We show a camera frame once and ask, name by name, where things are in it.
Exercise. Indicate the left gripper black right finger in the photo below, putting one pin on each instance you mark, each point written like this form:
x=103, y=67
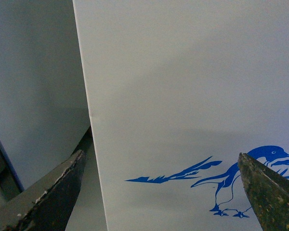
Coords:
x=267, y=192

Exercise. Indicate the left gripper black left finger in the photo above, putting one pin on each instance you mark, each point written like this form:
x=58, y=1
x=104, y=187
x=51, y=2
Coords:
x=48, y=203

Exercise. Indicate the white chest freezer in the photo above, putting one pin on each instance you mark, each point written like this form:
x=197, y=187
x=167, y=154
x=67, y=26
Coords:
x=173, y=91

